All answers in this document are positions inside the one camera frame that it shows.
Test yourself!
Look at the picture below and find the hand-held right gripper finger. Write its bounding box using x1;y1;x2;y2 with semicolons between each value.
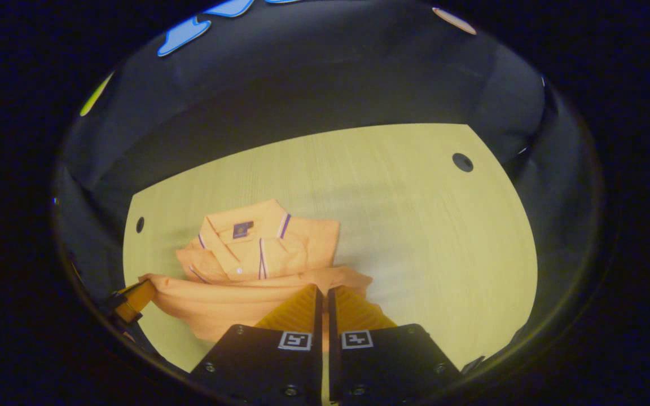
327;285;464;405
190;284;324;406

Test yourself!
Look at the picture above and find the orange polo T-shirt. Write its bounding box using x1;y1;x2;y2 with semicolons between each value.
138;198;400;346

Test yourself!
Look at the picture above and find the black backdrop cloth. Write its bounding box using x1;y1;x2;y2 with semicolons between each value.
51;0;603;367

